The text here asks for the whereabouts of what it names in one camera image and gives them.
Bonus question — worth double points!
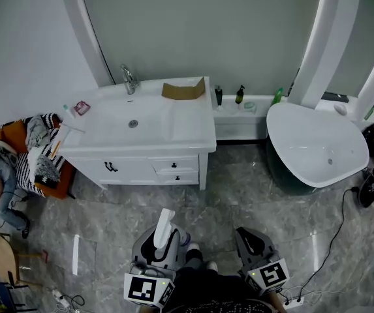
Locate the gray crumpled cloth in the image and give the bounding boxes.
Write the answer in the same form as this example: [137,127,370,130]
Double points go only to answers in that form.
[25,115,51,149]

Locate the black floor cable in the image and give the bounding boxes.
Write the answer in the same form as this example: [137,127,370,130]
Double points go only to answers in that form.
[298,185,361,299]

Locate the blue chair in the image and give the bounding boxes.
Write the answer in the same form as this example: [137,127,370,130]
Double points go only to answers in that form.
[0,275,28,313]

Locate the white bathtub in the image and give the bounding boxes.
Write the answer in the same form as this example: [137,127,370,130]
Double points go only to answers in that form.
[265,102,371,196]

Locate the pink packet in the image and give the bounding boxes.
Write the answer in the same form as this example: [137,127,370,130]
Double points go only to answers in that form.
[73,100,91,117]

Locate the white spray bottle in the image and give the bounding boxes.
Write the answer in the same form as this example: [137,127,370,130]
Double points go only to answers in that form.
[153,208,193,251]

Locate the black flat tray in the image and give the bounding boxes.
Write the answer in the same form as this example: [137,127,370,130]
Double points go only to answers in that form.
[321,91,351,104]

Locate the black backpack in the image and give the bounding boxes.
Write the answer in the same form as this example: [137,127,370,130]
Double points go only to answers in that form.
[362,122,374,158]

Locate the person's black printed shirt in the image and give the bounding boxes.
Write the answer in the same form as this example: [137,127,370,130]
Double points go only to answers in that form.
[163,265,288,313]

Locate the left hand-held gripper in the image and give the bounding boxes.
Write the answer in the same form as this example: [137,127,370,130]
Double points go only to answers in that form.
[123,228,181,309]

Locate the chrome faucet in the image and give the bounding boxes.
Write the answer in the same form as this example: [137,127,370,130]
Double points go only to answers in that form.
[119,63,140,96]

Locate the person's right forearm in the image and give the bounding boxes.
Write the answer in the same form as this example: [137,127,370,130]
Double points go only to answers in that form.
[268,288,289,313]

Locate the brown cardboard piece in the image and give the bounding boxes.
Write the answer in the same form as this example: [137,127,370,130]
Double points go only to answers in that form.
[161,76,206,101]

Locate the white squeegee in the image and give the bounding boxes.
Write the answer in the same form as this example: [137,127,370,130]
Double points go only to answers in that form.
[57,121,87,143]

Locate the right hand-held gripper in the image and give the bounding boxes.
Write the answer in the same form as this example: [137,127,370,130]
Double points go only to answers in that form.
[235,227,290,297]

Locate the white sink table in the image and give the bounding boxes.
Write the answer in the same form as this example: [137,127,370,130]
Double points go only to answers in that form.
[57,76,217,192]

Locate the green plastic bottle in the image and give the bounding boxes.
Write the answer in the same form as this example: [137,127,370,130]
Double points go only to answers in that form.
[271,87,285,107]

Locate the person's dark trousers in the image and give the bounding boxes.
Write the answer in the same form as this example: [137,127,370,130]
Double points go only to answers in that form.
[176,248,208,274]

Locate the white power strip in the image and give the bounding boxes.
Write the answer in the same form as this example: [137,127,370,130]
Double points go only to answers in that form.
[281,294,305,308]
[50,288,72,310]

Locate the black bag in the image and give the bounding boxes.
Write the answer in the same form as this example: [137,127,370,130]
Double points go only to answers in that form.
[357,166,374,209]

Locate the orange chair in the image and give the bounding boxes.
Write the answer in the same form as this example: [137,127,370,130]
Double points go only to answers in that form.
[0,112,77,201]

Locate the olive pump bottle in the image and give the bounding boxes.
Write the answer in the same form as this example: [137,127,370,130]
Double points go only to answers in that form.
[234,84,246,106]

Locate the white tube green cap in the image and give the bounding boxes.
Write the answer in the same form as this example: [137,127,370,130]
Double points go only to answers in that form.
[62,104,76,121]

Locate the white ledge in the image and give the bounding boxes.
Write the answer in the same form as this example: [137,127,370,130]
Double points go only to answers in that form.
[210,94,289,142]

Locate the black pump bottle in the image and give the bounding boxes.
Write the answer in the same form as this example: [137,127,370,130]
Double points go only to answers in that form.
[213,84,225,108]

